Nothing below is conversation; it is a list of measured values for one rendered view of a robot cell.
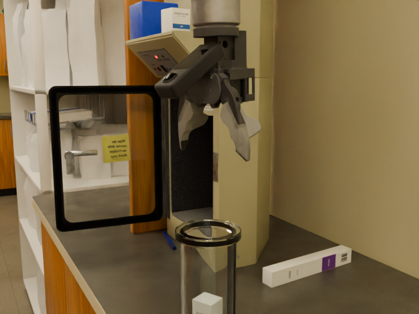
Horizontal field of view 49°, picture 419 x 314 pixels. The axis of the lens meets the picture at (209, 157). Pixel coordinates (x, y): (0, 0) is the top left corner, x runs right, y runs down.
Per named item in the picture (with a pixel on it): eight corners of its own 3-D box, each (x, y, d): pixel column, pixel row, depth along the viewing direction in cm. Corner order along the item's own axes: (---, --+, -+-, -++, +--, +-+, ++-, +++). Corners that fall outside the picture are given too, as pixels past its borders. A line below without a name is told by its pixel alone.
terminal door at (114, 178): (163, 220, 139) (161, 85, 132) (56, 233, 127) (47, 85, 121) (162, 219, 140) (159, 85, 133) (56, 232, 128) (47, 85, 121)
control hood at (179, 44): (164, 78, 134) (163, 42, 132) (219, 77, 106) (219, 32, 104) (125, 78, 129) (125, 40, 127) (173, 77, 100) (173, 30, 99)
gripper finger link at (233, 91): (252, 118, 68) (226, 68, 70) (245, 119, 67) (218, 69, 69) (233, 134, 71) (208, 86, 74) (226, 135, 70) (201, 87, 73)
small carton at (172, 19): (178, 37, 115) (178, 11, 114) (190, 35, 111) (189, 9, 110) (161, 35, 112) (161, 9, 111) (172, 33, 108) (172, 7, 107)
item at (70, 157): (75, 174, 125) (74, 153, 124) (67, 174, 124) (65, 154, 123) (74, 172, 127) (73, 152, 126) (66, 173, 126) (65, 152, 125)
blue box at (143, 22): (164, 42, 130) (163, 8, 129) (179, 38, 121) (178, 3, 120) (130, 40, 125) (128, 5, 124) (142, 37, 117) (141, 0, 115)
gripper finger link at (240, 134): (279, 146, 71) (252, 96, 73) (254, 152, 67) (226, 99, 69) (266, 156, 73) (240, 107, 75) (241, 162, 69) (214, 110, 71)
